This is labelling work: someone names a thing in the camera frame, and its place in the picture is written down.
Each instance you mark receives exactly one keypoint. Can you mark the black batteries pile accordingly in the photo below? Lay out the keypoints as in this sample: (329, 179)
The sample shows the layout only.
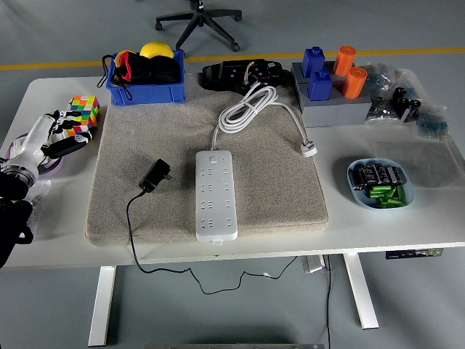
(376, 174)

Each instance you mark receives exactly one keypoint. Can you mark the silver metal bracket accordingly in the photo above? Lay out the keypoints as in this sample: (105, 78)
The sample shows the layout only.
(313, 264)

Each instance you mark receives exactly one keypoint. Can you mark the orange cylinder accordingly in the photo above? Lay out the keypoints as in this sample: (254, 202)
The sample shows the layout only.
(355, 83)
(344, 61)

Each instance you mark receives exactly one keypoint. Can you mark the blue peg block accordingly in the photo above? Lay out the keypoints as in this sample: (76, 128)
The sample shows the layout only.
(319, 87)
(313, 62)

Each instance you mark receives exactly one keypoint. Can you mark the black table control box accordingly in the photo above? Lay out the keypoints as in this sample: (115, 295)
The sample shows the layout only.
(414, 253)

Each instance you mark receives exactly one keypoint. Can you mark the clear bag of silver screws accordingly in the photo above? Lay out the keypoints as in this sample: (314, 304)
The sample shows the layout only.
(379, 111)

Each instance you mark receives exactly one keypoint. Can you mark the red yellow fabric item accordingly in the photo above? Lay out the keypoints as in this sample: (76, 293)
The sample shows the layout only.
(125, 67)

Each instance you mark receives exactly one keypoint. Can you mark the green batteries pile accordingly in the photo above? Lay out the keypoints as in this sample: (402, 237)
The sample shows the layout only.
(387, 196)

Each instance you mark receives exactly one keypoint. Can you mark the clear bag of blue parts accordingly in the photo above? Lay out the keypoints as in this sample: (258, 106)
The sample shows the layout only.
(379, 78)
(432, 123)

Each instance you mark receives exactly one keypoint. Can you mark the white table leg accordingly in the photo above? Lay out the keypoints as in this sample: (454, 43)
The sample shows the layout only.
(101, 305)
(361, 291)

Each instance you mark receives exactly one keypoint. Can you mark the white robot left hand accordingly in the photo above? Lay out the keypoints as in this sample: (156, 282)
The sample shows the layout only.
(31, 140)

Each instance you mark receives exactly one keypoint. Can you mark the yellow ball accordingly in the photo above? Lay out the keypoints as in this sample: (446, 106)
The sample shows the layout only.
(156, 50)

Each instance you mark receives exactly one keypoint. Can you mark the large empty clear bag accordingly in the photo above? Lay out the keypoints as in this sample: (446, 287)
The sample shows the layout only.
(428, 163)

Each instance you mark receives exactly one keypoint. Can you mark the black office chair base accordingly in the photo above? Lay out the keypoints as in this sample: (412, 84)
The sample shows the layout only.
(203, 20)

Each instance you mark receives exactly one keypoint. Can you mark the grey peg block base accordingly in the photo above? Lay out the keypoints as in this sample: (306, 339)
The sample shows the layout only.
(334, 112)

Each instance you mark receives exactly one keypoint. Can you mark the grey-brown fabric mat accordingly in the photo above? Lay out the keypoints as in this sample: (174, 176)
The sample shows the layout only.
(276, 189)

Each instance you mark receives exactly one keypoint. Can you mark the black electronic device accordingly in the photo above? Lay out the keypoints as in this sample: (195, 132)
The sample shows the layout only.
(232, 72)

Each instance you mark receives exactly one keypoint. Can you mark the clear bag of black capacitors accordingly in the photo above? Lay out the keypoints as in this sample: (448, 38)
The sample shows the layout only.
(406, 103)

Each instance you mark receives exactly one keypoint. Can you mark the colourful puzzle cube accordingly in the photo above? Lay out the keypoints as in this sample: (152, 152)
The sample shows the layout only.
(89, 105)

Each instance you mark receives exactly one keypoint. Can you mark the light blue dish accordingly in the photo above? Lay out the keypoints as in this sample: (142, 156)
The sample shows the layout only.
(357, 198)

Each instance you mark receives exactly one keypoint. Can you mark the crumpled clear plastic bag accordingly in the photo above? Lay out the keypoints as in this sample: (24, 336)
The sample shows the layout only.
(38, 196)

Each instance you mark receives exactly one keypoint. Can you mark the blue plastic bin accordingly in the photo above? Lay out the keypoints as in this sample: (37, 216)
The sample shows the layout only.
(145, 94)

